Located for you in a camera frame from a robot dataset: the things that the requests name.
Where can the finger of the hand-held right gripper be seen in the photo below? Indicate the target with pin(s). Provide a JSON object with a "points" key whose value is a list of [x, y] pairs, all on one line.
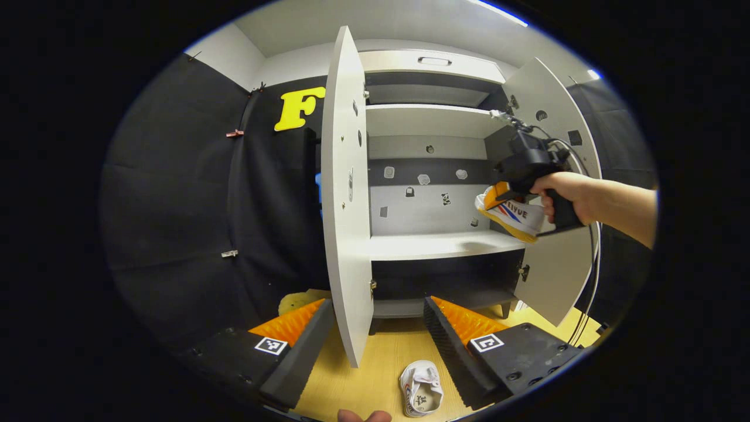
{"points": [[498, 196]]}

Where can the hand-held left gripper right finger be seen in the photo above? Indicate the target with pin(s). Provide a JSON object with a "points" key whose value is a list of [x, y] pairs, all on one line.
{"points": [[454, 360]]}

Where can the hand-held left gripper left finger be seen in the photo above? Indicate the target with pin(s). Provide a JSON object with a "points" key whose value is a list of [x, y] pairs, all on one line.
{"points": [[304, 357]]}

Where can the white shoe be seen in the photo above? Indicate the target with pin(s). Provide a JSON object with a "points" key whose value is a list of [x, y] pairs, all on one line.
{"points": [[518, 217], [419, 384]]}

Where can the white shoe cabinet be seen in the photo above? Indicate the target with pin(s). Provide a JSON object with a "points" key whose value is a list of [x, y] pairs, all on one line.
{"points": [[433, 246]]}

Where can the white cabinet door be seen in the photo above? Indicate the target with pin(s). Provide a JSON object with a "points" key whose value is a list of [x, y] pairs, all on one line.
{"points": [[345, 234], [556, 275]]}

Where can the white cabinet drawer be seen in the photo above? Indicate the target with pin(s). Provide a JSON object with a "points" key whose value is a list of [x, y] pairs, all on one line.
{"points": [[387, 61]]}

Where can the yellow round object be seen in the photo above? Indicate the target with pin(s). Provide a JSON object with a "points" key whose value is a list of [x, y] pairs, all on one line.
{"points": [[293, 303]]}

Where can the small ceiling light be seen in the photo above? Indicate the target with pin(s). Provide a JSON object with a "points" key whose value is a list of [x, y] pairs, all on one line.
{"points": [[593, 74]]}

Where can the long ceiling light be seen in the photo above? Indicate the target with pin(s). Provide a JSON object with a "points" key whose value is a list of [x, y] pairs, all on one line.
{"points": [[504, 13]]}

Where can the dark cloth clip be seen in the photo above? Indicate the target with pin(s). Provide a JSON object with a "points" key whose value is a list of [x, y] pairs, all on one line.
{"points": [[258, 89]]}

